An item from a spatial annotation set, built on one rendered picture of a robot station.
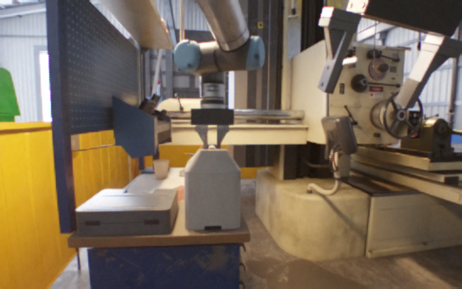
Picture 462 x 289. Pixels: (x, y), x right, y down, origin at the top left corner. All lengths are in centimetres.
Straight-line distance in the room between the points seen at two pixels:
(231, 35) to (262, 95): 203
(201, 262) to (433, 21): 76
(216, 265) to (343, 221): 174
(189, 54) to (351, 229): 218
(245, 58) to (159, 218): 48
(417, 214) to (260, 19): 247
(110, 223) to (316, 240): 192
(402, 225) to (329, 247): 78
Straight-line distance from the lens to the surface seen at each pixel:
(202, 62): 62
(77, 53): 88
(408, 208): 283
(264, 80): 256
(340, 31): 35
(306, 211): 227
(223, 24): 51
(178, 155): 422
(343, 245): 252
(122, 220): 74
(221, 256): 81
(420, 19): 39
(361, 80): 216
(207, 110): 71
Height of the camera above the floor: 127
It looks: 6 degrees down
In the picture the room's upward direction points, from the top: 1 degrees clockwise
